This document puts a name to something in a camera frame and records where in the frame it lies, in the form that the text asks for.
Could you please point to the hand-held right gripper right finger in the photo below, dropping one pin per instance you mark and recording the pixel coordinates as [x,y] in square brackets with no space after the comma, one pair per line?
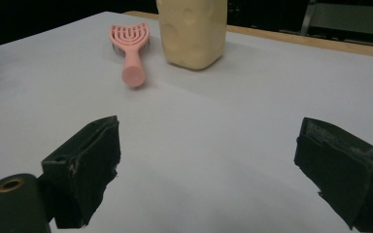
[343,171]

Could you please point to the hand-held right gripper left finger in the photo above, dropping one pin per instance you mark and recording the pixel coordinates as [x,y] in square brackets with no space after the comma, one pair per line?
[87,168]

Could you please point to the pink hairbrush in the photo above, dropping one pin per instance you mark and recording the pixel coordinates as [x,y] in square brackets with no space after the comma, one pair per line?
[132,51]

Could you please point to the tan wooden block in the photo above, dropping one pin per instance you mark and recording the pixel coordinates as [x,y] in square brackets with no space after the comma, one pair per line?
[192,32]

